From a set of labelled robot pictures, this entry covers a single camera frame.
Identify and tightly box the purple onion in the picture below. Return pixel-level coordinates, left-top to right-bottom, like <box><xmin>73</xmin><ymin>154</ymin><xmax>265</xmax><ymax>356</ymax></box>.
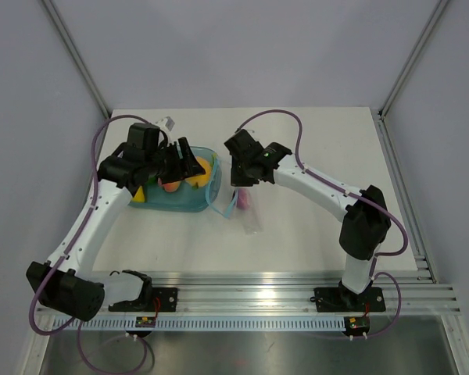
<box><xmin>237</xmin><ymin>188</ymin><xmax>252</xmax><ymax>210</ymax></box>

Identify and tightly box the purple cable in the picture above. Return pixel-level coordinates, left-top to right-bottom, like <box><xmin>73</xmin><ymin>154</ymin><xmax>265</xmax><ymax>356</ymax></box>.
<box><xmin>28</xmin><ymin>114</ymin><xmax>157</xmax><ymax>370</ymax></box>
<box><xmin>234</xmin><ymin>109</ymin><xmax>410</xmax><ymax>338</ymax></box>

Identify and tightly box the clear zip top bag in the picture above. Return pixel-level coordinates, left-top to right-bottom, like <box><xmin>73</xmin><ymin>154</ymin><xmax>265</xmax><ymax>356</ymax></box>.
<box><xmin>205</xmin><ymin>154</ymin><xmax>263</xmax><ymax>235</ymax></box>

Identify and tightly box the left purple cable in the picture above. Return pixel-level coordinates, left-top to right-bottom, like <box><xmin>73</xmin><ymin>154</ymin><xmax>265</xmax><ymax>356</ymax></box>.
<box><xmin>28</xmin><ymin>114</ymin><xmax>157</xmax><ymax>370</ymax></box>

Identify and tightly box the teal plastic tray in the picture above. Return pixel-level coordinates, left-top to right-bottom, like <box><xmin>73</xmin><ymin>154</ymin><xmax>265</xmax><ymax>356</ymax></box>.
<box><xmin>129</xmin><ymin>165</ymin><xmax>222</xmax><ymax>213</ymax></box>

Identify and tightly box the right small circuit board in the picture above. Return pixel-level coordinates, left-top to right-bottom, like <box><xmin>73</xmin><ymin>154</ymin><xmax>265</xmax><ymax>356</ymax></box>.
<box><xmin>345</xmin><ymin>316</ymin><xmax>371</xmax><ymax>335</ymax></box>

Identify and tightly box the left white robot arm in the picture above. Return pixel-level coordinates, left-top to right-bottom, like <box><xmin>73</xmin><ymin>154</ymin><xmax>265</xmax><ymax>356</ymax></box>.
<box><xmin>27</xmin><ymin>117</ymin><xmax>205</xmax><ymax>322</ymax></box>

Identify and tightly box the orange fruit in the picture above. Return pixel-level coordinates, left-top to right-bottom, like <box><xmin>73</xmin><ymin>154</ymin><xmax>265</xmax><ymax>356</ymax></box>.
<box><xmin>185</xmin><ymin>155</ymin><xmax>214</xmax><ymax>188</ymax></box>

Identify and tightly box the small circuit board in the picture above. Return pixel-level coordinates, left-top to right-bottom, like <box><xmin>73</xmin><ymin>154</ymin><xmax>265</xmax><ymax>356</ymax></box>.
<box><xmin>135</xmin><ymin>316</ymin><xmax>156</xmax><ymax>327</ymax></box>
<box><xmin>345</xmin><ymin>316</ymin><xmax>371</xmax><ymax>335</ymax></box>

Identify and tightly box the left small circuit board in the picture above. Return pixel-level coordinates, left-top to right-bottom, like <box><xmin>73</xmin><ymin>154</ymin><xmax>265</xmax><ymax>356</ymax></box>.
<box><xmin>135</xmin><ymin>316</ymin><xmax>156</xmax><ymax>327</ymax></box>

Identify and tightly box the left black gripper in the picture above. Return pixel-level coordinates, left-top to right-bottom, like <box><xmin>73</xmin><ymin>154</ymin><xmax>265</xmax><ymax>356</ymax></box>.
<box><xmin>145</xmin><ymin>137</ymin><xmax>204</xmax><ymax>184</ymax></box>

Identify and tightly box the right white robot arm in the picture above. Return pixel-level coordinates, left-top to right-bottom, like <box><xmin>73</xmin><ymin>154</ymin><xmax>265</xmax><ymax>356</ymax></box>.
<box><xmin>224</xmin><ymin>130</ymin><xmax>391</xmax><ymax>309</ymax></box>

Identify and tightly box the yellow pear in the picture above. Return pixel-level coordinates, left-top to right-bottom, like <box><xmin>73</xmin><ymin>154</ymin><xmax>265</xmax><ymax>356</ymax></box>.
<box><xmin>132</xmin><ymin>186</ymin><xmax>146</xmax><ymax>203</ymax></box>

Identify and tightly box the white slotted cable duct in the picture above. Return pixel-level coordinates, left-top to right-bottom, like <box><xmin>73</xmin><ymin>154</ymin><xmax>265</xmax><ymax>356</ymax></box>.
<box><xmin>67</xmin><ymin>315</ymin><xmax>345</xmax><ymax>332</ymax></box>

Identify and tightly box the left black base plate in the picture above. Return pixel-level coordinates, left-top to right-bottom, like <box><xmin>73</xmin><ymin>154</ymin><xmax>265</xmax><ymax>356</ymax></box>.
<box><xmin>108</xmin><ymin>287</ymin><xmax>178</xmax><ymax>313</ymax></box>

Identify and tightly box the aluminium mounting rail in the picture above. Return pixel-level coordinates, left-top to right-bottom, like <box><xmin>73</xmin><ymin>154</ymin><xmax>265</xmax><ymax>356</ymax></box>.
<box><xmin>150</xmin><ymin>270</ymin><xmax>460</xmax><ymax>316</ymax></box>

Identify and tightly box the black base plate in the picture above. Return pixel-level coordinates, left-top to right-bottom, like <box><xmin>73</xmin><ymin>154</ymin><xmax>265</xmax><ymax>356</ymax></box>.
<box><xmin>108</xmin><ymin>287</ymin><xmax>178</xmax><ymax>313</ymax></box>
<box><xmin>310</xmin><ymin>286</ymin><xmax>386</xmax><ymax>313</ymax></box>

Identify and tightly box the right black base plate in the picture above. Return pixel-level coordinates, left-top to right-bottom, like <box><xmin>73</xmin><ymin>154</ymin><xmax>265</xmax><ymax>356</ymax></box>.
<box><xmin>310</xmin><ymin>286</ymin><xmax>386</xmax><ymax>313</ymax></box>

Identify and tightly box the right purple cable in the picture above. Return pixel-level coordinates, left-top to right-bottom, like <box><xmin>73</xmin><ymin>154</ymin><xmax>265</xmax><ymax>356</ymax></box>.
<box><xmin>234</xmin><ymin>109</ymin><xmax>410</xmax><ymax>338</ymax></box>

